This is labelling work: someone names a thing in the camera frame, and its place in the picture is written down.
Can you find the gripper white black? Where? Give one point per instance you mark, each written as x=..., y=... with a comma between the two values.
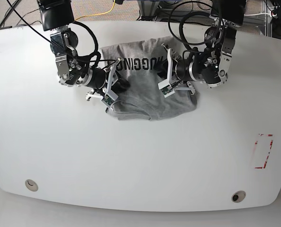
x=173, y=70
x=105, y=81

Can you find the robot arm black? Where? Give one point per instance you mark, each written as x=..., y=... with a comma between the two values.
x=208, y=62
x=73, y=69

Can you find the red tape rectangle marking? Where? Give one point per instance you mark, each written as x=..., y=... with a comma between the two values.
x=262, y=150

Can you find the table cable grommet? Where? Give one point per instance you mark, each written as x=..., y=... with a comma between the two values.
x=238, y=196
x=31, y=185

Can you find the left table cable grommet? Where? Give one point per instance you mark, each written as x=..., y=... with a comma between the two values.
x=31, y=185

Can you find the grey t-shirt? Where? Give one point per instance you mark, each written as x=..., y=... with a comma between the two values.
x=140, y=67

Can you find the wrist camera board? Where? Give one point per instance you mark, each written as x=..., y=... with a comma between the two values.
x=166, y=88
x=108, y=100

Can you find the right table cable grommet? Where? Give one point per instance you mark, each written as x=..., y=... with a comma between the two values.
x=238, y=196

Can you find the aluminium frame stand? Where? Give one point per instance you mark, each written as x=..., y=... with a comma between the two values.
x=148, y=9

